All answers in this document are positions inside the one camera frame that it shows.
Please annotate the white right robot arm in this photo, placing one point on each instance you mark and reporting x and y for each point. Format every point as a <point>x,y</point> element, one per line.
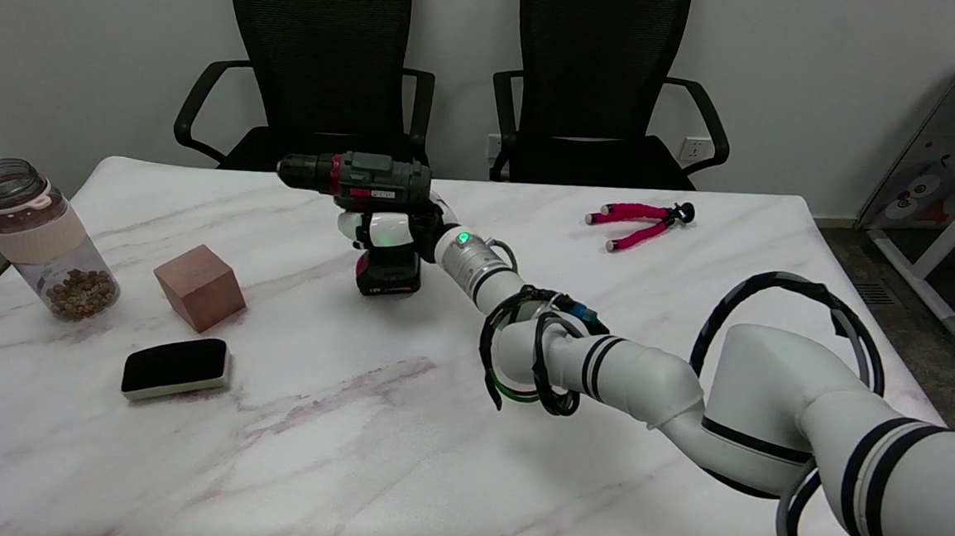
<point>670,379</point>

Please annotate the clear jar with nuts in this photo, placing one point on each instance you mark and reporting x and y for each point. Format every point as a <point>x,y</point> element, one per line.
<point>44,241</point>

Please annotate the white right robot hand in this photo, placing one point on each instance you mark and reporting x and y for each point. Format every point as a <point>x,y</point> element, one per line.
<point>393,230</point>

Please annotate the cartoon printed desk panel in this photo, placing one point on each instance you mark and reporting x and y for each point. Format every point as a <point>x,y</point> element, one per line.
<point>922,183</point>

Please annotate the pink flexible mini tripod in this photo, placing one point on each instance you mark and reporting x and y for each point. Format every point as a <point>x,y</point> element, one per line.
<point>638,224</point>

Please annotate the brown wooden cube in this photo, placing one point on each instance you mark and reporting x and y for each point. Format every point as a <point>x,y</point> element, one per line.
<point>199,286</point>

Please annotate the black white board eraser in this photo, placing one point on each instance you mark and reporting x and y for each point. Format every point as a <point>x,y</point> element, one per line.
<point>175,365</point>

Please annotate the white wall socket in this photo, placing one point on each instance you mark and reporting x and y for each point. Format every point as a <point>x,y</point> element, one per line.
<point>695,149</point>
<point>493,145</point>

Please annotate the black mesh office chair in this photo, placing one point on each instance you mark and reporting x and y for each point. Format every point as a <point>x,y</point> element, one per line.
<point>324,60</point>
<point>597,76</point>

